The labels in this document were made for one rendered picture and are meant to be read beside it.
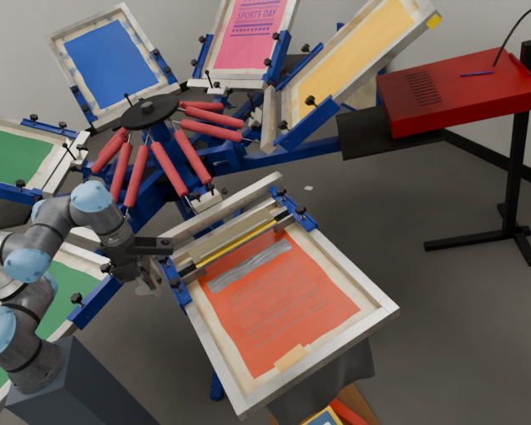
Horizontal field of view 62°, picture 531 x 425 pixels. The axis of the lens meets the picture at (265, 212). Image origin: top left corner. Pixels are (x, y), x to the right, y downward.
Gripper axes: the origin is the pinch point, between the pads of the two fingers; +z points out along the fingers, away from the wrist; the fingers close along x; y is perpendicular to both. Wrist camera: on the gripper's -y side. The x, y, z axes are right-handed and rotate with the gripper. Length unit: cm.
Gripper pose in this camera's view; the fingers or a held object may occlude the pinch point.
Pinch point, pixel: (160, 286)
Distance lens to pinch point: 124.5
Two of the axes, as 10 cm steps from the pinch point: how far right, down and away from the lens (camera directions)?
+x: 1.8, 6.1, -7.7
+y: -9.5, 3.2, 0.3
